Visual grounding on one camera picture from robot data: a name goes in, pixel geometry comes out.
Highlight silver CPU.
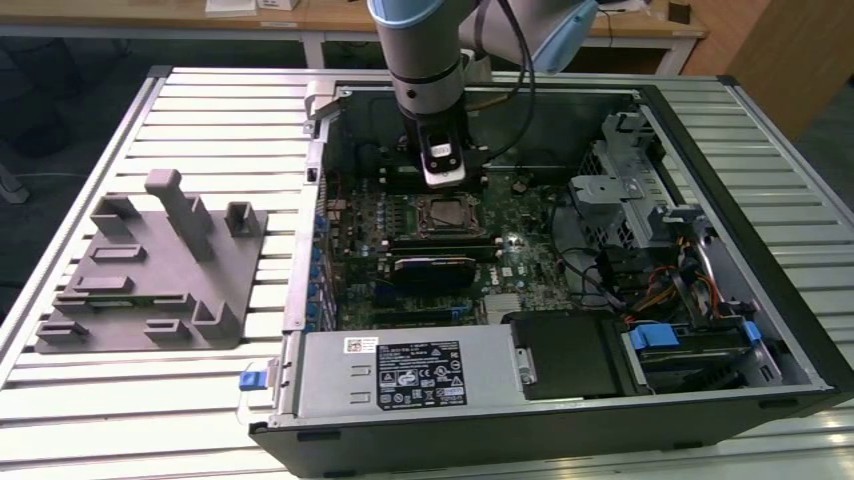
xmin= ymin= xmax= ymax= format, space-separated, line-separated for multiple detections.
xmin=429 ymin=199 xmax=469 ymax=229

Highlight black wire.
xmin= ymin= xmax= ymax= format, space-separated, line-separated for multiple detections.
xmin=556 ymin=244 xmax=632 ymax=311

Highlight black expansion slot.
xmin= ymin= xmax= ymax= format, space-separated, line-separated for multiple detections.
xmin=371 ymin=308 xmax=449 ymax=325

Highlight metal socket cover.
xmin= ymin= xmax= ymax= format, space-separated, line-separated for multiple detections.
xmin=415 ymin=196 xmax=479 ymax=236

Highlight grey parts rack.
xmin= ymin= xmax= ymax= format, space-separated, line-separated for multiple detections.
xmin=32 ymin=168 xmax=270 ymax=354

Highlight wooden desk white legs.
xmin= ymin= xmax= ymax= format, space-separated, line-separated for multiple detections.
xmin=0 ymin=0 xmax=709 ymax=76

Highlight blue disk carrier handle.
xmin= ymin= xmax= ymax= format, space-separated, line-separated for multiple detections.
xmin=628 ymin=324 xmax=680 ymax=354

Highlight silver chipset heat sink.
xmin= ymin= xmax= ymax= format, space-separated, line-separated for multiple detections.
xmin=483 ymin=294 xmax=525 ymax=314

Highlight green motherboard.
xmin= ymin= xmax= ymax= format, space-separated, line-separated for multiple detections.
xmin=319 ymin=169 xmax=601 ymax=331

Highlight grey metal drive cage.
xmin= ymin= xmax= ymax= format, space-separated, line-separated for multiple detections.
xmin=565 ymin=112 xmax=708 ymax=251

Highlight black graphics card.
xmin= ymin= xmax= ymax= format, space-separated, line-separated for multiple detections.
xmin=389 ymin=255 xmax=479 ymax=294

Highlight CPU socket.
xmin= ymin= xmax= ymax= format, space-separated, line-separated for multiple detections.
xmin=412 ymin=193 xmax=480 ymax=240

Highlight black RAM slot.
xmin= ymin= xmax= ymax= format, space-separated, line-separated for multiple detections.
xmin=391 ymin=245 xmax=500 ymax=261
xmin=389 ymin=237 xmax=496 ymax=251

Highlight black PC case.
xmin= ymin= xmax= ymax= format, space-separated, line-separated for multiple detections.
xmin=246 ymin=74 xmax=854 ymax=480

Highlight black hard disk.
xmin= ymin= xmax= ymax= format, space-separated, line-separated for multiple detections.
xmin=632 ymin=344 xmax=748 ymax=396

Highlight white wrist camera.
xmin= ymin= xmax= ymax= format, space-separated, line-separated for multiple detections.
xmin=417 ymin=130 xmax=469 ymax=190

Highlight grey furniture foot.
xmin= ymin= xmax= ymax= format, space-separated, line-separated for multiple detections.
xmin=0 ymin=164 xmax=32 ymax=204

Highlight silver power supply unit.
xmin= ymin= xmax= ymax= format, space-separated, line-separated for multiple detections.
xmin=269 ymin=327 xmax=539 ymax=420

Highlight orange yellow wire bundle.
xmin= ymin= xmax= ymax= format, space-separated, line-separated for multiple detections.
xmin=629 ymin=267 xmax=675 ymax=314

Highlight wooden cabinet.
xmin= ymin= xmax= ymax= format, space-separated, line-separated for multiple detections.
xmin=683 ymin=0 xmax=854 ymax=146

